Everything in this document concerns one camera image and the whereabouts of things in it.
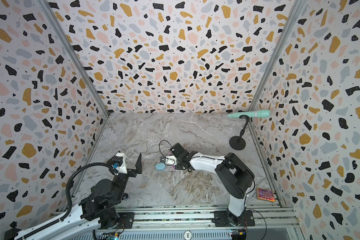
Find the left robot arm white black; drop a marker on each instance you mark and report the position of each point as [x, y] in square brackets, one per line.
[97, 211]

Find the pink orange card box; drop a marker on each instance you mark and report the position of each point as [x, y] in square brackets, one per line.
[265, 195]

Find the blue earbud charging case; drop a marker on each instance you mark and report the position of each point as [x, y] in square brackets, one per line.
[160, 166]

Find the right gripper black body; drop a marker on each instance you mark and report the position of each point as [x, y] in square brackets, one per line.
[178, 157]

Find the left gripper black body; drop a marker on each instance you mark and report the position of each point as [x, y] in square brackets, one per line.
[122, 179]

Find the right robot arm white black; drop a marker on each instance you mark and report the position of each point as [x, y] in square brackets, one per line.
[236, 177]

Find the poker chip on rail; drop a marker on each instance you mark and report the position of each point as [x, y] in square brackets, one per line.
[187, 235]

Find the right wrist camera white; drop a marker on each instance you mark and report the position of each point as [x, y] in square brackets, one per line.
[170, 161]

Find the black microphone stand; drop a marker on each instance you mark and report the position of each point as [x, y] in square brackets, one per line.
[237, 142]

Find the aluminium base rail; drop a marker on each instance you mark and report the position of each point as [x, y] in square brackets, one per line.
[260, 222]

